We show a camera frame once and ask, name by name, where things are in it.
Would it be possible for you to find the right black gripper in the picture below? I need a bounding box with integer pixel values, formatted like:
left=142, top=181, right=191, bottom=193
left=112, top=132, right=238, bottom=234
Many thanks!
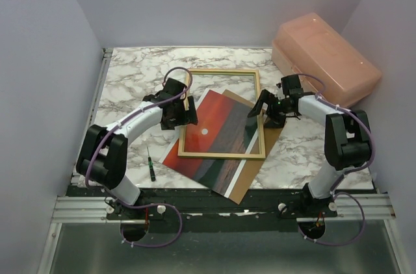
left=248, top=90, right=293, bottom=129

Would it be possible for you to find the sunset photo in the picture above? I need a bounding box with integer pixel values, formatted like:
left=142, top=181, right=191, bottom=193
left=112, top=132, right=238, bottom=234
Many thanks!
left=159, top=89, right=259, bottom=204

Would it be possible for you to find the clear acrylic sheet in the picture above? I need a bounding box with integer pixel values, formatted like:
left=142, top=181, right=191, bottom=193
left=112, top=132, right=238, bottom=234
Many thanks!
left=183, top=72, right=261, bottom=155

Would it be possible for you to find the green wooden picture frame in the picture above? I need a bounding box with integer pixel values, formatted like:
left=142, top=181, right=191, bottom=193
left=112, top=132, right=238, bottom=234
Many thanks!
left=177, top=68, right=266, bottom=161

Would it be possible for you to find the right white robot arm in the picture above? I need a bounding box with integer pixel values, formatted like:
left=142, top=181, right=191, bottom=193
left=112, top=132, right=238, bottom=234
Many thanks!
left=248, top=75, right=376, bottom=218

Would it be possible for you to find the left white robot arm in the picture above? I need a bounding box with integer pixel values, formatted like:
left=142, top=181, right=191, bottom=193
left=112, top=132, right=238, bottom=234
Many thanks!
left=75, top=90, right=198, bottom=219

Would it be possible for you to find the brown cardboard backing board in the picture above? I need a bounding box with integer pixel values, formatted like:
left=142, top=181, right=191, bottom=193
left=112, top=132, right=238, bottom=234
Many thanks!
left=222, top=89, right=283, bottom=205

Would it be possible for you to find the small green screwdriver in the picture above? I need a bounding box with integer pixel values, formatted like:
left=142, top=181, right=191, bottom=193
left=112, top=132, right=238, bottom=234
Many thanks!
left=146, top=147, right=156, bottom=182

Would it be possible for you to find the pink plastic storage box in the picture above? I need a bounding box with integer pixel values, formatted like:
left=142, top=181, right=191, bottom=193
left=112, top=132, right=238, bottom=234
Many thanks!
left=272, top=12, right=382, bottom=107

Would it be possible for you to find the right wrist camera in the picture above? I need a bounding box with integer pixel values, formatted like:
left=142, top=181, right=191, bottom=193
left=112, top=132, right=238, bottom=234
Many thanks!
left=276, top=75, right=304, bottom=97

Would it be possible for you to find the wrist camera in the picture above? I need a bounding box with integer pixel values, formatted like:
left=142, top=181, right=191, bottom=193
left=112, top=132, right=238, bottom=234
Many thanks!
left=276, top=75, right=304, bottom=97
left=161, top=78, right=187, bottom=100

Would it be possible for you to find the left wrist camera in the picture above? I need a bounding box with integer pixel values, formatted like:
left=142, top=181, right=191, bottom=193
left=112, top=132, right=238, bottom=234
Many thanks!
left=161, top=78, right=187, bottom=100

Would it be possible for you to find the aluminium rail frame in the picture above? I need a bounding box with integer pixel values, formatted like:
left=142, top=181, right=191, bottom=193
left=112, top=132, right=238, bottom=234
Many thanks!
left=35, top=47, right=114, bottom=274

